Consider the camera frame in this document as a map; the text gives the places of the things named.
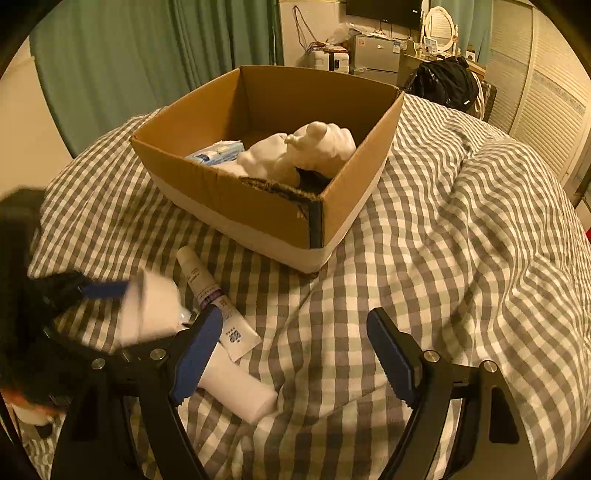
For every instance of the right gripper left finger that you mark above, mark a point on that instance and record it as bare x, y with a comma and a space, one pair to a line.
96, 441

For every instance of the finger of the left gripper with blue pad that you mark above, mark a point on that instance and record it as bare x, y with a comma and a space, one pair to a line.
105, 290

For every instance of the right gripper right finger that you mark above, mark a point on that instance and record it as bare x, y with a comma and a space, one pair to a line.
490, 440

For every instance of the white cylinder bottle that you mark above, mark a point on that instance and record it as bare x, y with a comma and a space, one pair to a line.
243, 395

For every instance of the white cream tube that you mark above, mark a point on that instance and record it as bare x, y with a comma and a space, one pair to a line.
237, 336

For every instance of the blue tissue pack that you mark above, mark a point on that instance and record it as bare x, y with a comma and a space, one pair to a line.
217, 153

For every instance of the white knit glove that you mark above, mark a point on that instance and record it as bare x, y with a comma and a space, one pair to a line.
319, 147

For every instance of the grey white checkered bedspread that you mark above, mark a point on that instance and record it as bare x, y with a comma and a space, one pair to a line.
469, 243

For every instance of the open cardboard box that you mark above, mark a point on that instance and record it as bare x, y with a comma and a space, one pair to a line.
299, 227

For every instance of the large green curtain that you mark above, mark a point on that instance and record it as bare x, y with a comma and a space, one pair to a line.
101, 62

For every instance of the white louvered wardrobe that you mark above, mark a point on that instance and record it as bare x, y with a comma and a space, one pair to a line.
543, 90

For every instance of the silver mini fridge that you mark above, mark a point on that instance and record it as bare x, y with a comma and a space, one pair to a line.
375, 58

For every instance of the black clothes pile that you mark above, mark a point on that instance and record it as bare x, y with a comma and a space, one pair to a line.
448, 82

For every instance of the white oval vanity mirror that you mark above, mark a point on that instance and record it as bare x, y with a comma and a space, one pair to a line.
439, 32

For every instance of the narrow green curtain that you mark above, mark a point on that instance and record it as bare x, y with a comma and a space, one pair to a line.
474, 19

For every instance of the black wall television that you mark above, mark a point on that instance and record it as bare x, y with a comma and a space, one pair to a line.
406, 13

